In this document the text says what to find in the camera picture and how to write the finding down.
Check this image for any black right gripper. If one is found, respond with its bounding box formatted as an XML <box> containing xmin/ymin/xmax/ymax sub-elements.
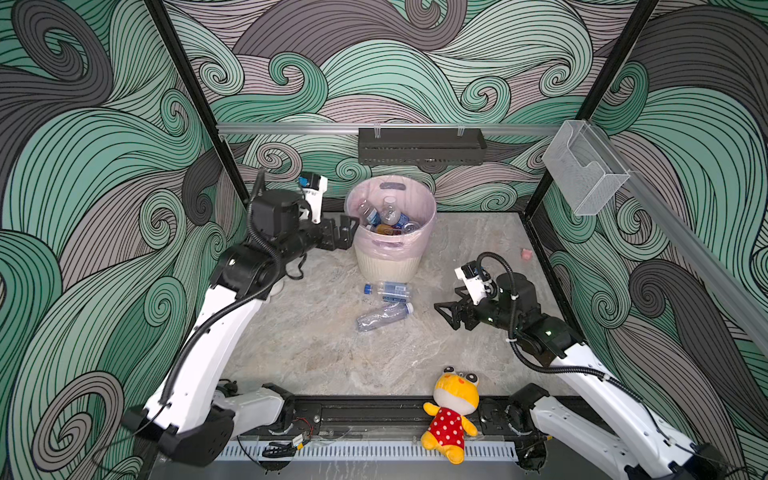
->
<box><xmin>435</xmin><ymin>283</ymin><xmax>524</xmax><ymax>336</ymax></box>

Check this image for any blue mountain label bottle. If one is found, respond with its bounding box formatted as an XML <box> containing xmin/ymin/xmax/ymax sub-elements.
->
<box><xmin>393</xmin><ymin>213</ymin><xmax>421</xmax><ymax>234</ymax></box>

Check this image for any crushed purple label bottle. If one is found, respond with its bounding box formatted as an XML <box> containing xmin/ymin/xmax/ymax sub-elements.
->
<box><xmin>356</xmin><ymin>302</ymin><xmax>414</xmax><ymax>332</ymax></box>

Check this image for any light blue label bottle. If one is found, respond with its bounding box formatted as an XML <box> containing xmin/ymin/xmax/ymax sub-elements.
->
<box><xmin>363</xmin><ymin>282</ymin><xmax>412</xmax><ymax>303</ymax></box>

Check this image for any blue Chinese label water bottle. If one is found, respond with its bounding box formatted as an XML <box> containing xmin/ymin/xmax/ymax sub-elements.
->
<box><xmin>356</xmin><ymin>200</ymin><xmax>381</xmax><ymax>228</ymax></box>

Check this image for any red yellow tea bottle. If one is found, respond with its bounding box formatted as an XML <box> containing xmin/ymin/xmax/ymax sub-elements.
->
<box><xmin>375</xmin><ymin>224</ymin><xmax>396</xmax><ymax>236</ymax></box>

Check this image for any clear bottle green band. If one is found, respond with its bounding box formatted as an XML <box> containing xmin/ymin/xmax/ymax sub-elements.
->
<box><xmin>380</xmin><ymin>196</ymin><xmax>402</xmax><ymax>226</ymax></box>

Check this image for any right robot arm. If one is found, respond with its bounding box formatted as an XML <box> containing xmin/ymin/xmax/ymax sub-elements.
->
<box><xmin>434</xmin><ymin>252</ymin><xmax>739</xmax><ymax>479</ymax></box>

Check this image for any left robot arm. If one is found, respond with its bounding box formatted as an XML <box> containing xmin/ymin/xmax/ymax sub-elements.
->
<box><xmin>121</xmin><ymin>171</ymin><xmax>358</xmax><ymax>466</ymax></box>

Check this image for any white ribbed waste bin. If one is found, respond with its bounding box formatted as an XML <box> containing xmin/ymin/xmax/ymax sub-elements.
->
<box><xmin>354</xmin><ymin>240</ymin><xmax>424</xmax><ymax>283</ymax></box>

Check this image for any pink plastic bin liner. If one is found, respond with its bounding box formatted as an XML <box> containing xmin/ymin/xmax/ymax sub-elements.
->
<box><xmin>344</xmin><ymin>175</ymin><xmax>437</xmax><ymax>261</ymax></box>

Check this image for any yellow plush toy red dress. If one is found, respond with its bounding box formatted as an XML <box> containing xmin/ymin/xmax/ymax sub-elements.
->
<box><xmin>420</xmin><ymin>366</ymin><xmax>480</xmax><ymax>465</ymax></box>

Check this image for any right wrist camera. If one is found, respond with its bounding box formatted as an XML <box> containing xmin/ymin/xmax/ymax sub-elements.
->
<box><xmin>454</xmin><ymin>261</ymin><xmax>487</xmax><ymax>305</ymax></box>

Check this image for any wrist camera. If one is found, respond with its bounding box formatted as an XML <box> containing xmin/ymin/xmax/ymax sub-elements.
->
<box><xmin>454</xmin><ymin>261</ymin><xmax>487</xmax><ymax>305</ymax></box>
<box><xmin>298</xmin><ymin>171</ymin><xmax>328</xmax><ymax>224</ymax></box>

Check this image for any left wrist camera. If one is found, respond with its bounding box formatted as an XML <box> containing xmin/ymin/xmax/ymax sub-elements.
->
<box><xmin>298</xmin><ymin>171</ymin><xmax>328</xmax><ymax>224</ymax></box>

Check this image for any black wall shelf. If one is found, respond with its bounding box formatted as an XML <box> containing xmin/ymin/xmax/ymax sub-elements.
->
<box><xmin>357</xmin><ymin>127</ymin><xmax>488</xmax><ymax>167</ymax></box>

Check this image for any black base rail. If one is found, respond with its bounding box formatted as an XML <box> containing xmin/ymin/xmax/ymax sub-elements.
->
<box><xmin>263</xmin><ymin>394</ymin><xmax>537</xmax><ymax>439</ymax></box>

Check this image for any white slotted cable duct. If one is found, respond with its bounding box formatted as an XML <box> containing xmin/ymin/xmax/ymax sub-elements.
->
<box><xmin>216</xmin><ymin>441</ymin><xmax>518</xmax><ymax>463</ymax></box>

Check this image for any clear acrylic wall holder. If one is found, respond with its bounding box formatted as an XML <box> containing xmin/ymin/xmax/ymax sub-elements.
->
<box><xmin>543</xmin><ymin>120</ymin><xmax>630</xmax><ymax>217</ymax></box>

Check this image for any aluminium wall rail back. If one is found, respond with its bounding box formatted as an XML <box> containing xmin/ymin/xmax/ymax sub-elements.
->
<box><xmin>217</xmin><ymin>122</ymin><xmax>562</xmax><ymax>139</ymax></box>

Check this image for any aluminium wall rail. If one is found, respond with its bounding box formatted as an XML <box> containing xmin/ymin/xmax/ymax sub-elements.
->
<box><xmin>588</xmin><ymin>123</ymin><xmax>767</xmax><ymax>354</ymax></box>
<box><xmin>217</xmin><ymin>122</ymin><xmax>562</xmax><ymax>139</ymax></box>

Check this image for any aluminium wall rail right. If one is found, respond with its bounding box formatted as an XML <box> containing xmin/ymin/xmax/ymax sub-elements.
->
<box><xmin>588</xmin><ymin>123</ymin><xmax>767</xmax><ymax>354</ymax></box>

